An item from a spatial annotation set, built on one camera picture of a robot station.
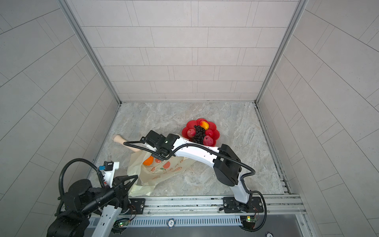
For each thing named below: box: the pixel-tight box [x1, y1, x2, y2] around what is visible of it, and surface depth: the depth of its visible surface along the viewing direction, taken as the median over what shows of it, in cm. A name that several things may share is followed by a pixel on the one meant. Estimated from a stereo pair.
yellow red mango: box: [199, 120, 210, 130], surface depth 98 cm
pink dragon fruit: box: [202, 135, 214, 147], surface depth 91 cm
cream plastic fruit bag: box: [126, 149, 196, 197], surface depth 68 cm
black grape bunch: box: [191, 125, 206, 145], surface depth 98 cm
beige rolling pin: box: [112, 134, 142, 153], surface depth 94 cm
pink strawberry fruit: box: [186, 128, 196, 138], surface depth 96 cm
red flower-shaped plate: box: [181, 118, 221, 147], surface depth 99 cm
